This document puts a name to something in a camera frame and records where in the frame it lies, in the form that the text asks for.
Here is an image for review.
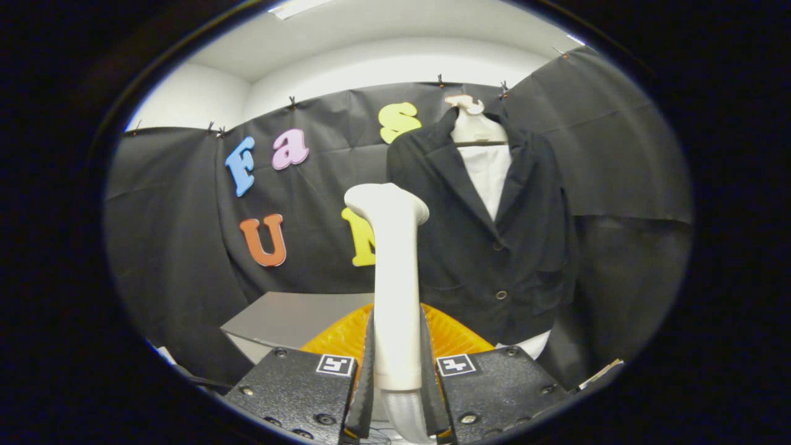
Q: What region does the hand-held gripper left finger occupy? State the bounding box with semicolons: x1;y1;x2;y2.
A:
222;303;376;445

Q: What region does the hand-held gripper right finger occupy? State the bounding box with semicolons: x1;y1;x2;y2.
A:
420;303;569;445

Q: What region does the white garment steamer with hose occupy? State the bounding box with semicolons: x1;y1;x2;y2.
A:
344;183;433;444

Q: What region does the black button jacket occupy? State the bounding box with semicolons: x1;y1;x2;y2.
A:
386;106;578;347

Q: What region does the grey drawer cabinet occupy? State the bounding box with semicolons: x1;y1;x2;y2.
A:
221;292;374;365

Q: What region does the small cardboard box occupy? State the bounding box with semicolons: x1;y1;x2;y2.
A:
578;358;625;390

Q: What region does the white mannequin on stand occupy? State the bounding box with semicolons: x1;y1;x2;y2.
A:
445;94;551;360

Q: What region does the black backdrop cloth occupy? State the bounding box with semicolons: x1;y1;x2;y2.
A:
104;46;693;390

